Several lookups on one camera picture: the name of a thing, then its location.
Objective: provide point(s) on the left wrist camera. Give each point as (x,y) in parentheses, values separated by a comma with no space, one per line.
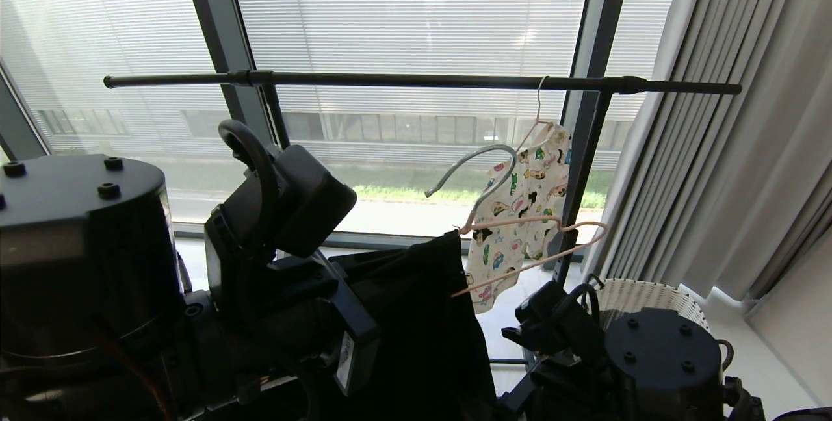
(305,200)

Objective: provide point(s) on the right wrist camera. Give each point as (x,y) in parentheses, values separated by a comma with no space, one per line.
(546,317)

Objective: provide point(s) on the cream printed garment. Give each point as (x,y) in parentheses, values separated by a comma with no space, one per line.
(526,180)

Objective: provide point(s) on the pink clothes hanger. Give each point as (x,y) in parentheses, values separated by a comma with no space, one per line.
(484,148)
(539,99)

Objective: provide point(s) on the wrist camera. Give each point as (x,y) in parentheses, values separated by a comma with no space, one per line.
(546,317)
(305,200)

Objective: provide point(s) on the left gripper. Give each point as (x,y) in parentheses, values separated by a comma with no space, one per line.
(292,330)

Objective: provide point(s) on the beige curtain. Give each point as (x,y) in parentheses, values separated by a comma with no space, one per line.
(747,115)

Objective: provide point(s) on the black clothes rack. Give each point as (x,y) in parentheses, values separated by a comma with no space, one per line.
(390,78)

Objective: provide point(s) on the black garment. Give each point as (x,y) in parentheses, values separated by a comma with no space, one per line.
(416,343)

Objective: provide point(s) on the white laundry basket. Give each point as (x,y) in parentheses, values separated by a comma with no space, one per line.
(650,294)

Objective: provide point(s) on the window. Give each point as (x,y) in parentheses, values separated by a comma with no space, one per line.
(422,18)

